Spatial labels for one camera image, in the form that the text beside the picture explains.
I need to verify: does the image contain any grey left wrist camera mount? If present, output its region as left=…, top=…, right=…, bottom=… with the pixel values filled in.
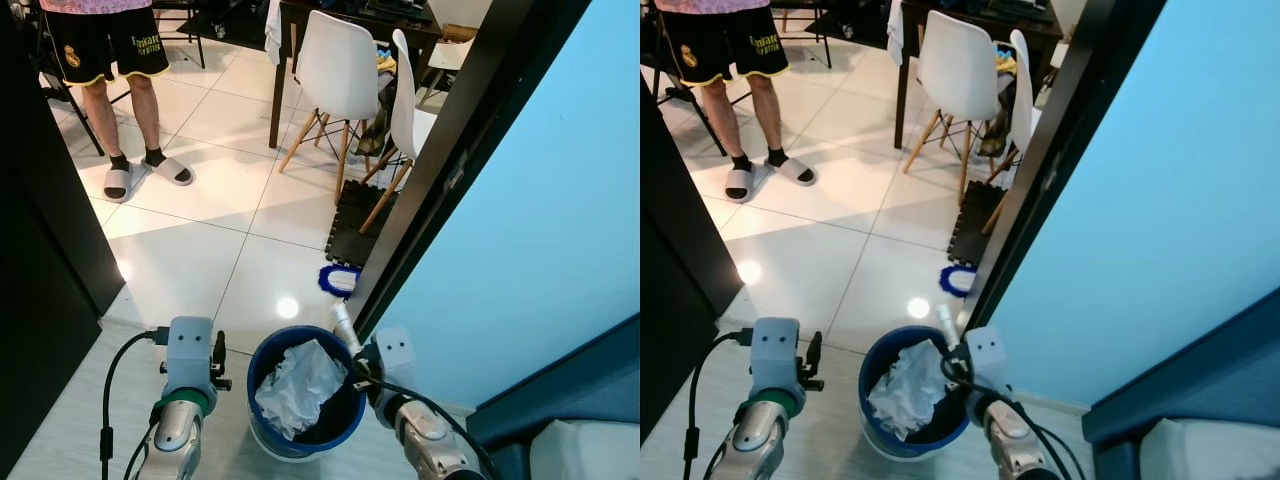
left=750, top=317, right=801, bottom=401
left=165, top=316, right=215, bottom=401

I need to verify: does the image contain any grey slipper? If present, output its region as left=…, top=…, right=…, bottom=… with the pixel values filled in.
left=148, top=155, right=196, bottom=188
left=103, top=160, right=151, bottom=203
left=768, top=155, right=818, bottom=188
left=725, top=162, right=769, bottom=203

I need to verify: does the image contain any person in black shorts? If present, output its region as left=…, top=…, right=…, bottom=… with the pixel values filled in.
left=655, top=0, right=819, bottom=201
left=40, top=0, right=196, bottom=201

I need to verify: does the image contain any black door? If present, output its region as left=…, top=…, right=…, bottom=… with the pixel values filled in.
left=0, top=0, right=126, bottom=476
left=640, top=75, right=746, bottom=441

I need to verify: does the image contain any black foam mat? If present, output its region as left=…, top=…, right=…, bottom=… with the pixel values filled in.
left=947, top=180, right=1009, bottom=269
left=325, top=180, right=401, bottom=269

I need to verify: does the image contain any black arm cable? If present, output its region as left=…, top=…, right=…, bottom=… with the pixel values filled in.
left=943, top=355, right=1086, bottom=480
left=350, top=365, right=501, bottom=480
left=685, top=326, right=756, bottom=480
left=98, top=326, right=173, bottom=480

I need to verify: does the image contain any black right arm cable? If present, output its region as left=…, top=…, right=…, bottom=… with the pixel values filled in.
left=350, top=365, right=501, bottom=480
left=943, top=355, right=1086, bottom=480

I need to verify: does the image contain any white tube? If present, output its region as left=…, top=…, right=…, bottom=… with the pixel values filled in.
left=330, top=302, right=363, bottom=356
left=935, top=303, right=963, bottom=351

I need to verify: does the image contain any blue waste bin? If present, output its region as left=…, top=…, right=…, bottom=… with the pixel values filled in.
left=246, top=325, right=369, bottom=463
left=858, top=325, right=976, bottom=461

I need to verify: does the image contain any white crumpled bag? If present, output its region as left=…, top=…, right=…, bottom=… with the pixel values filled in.
left=866, top=340, right=946, bottom=441
left=255, top=340, right=349, bottom=441

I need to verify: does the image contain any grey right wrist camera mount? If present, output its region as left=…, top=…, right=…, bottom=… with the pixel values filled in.
left=375, top=325, right=417, bottom=386
left=963, top=325, right=1006, bottom=386

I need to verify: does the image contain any mattress with cream sheet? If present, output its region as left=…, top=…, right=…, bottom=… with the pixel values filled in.
left=1140, top=418, right=1280, bottom=480
left=530, top=420, right=641, bottom=480

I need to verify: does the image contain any white chair with wooden legs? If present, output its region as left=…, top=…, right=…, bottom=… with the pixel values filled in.
left=903, top=10, right=1001, bottom=206
left=358, top=28, right=441, bottom=236
left=985, top=28, right=1043, bottom=236
left=278, top=10, right=383, bottom=206

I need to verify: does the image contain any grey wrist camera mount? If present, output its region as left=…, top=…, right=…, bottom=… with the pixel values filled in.
left=963, top=325, right=1006, bottom=386
left=375, top=325, right=417, bottom=386
left=165, top=316, right=215, bottom=401
left=750, top=317, right=801, bottom=401

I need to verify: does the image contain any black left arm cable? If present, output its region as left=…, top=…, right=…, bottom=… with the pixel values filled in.
left=98, top=326, right=173, bottom=480
left=685, top=326, right=756, bottom=480

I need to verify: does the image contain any white hanging cloth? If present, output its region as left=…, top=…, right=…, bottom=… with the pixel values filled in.
left=263, top=0, right=284, bottom=66
left=886, top=0, right=906, bottom=66

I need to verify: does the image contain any black door frame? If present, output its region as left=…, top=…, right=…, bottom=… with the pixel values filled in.
left=345, top=0, right=591, bottom=341
left=960, top=0, right=1171, bottom=331

